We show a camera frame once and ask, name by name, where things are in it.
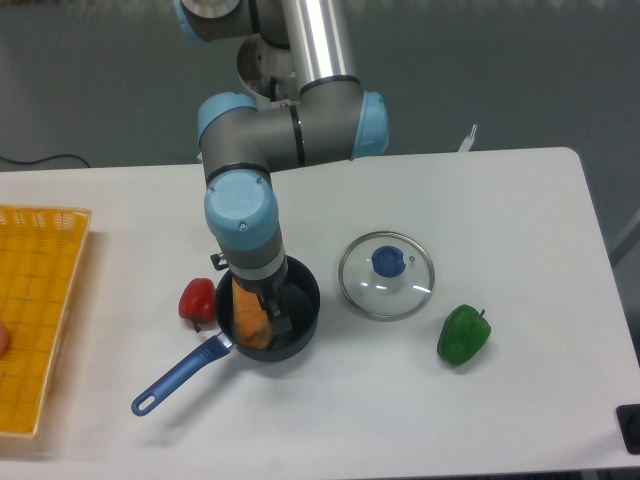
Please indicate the black device table corner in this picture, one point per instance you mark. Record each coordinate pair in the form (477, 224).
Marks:
(628, 417)

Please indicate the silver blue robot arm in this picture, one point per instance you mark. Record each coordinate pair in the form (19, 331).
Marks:
(329, 118)

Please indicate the dark pot blue handle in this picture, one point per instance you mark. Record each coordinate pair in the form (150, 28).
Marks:
(301, 296)

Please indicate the orange food piece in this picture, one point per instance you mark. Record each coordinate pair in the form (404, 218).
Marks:
(251, 322)

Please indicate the yellow plastic basket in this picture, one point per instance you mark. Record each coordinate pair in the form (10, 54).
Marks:
(41, 250)

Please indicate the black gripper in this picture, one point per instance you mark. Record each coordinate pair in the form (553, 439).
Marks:
(266, 282)

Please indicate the green bell pepper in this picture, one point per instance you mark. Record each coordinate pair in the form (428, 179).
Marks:
(464, 333)

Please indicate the red bell pepper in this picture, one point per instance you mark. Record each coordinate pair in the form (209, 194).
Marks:
(197, 303)

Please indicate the glass lid blue knob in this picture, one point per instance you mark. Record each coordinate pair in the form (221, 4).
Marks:
(386, 275)

